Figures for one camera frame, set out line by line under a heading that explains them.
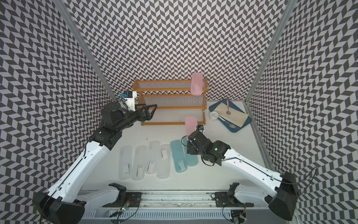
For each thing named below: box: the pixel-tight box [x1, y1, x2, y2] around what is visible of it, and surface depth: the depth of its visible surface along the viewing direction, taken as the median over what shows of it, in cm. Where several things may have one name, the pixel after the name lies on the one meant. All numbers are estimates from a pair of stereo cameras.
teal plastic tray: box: [218, 115, 253, 133], surface depth 107 cm
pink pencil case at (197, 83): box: [190, 72, 204, 96], surface depth 88 cm
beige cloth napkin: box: [214, 102, 249, 128], surface depth 111 cm
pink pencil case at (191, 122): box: [185, 116, 198, 137], surface depth 82 cm
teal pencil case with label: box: [170, 139, 188, 174], surface depth 90 cm
